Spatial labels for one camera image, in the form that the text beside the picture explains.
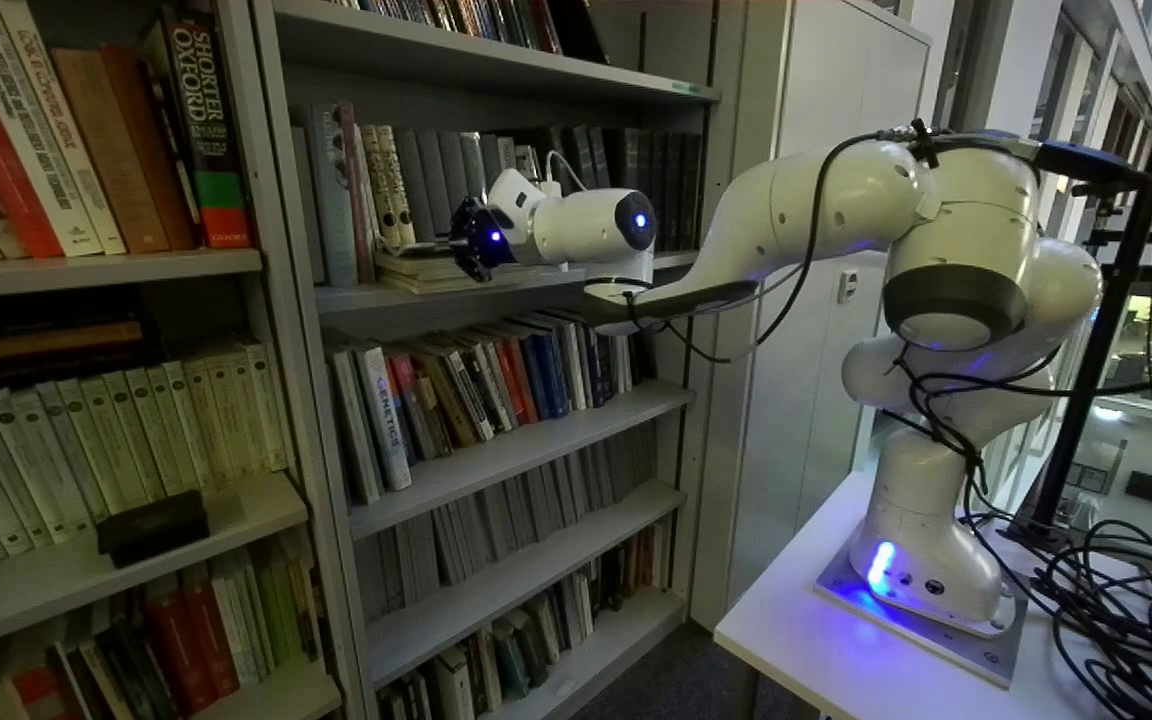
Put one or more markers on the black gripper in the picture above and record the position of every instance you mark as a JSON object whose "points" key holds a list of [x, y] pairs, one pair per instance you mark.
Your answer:
{"points": [[482, 238]]}

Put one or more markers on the grey hardcover book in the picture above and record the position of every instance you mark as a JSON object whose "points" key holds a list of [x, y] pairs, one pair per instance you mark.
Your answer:
{"points": [[424, 249]]}

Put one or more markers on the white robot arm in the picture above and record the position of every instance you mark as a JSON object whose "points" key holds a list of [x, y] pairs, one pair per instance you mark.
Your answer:
{"points": [[975, 307]]}

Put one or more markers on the pile of flat books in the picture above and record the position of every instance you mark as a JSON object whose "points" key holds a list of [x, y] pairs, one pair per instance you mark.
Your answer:
{"points": [[416, 277]]}

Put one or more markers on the brown hardcover book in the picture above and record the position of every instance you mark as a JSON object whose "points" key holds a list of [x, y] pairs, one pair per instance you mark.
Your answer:
{"points": [[117, 117]]}

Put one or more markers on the grey metal bookshelf right unit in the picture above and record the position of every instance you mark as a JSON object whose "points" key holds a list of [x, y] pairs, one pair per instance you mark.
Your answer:
{"points": [[498, 470]]}

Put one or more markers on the grey metal bookshelf unit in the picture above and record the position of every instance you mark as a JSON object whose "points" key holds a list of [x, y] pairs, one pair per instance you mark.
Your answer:
{"points": [[498, 470], [142, 378]]}

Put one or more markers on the grey metal bookshelf left unit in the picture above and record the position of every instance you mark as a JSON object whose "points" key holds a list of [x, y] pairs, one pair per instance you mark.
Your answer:
{"points": [[142, 378]]}

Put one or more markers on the black box on shelf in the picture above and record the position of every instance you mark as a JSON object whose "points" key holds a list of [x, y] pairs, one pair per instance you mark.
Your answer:
{"points": [[154, 528]]}

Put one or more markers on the white robot table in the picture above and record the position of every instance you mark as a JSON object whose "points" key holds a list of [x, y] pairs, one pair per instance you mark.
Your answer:
{"points": [[1080, 649]]}

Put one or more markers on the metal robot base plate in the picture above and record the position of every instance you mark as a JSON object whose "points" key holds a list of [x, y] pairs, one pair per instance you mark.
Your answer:
{"points": [[921, 620]]}

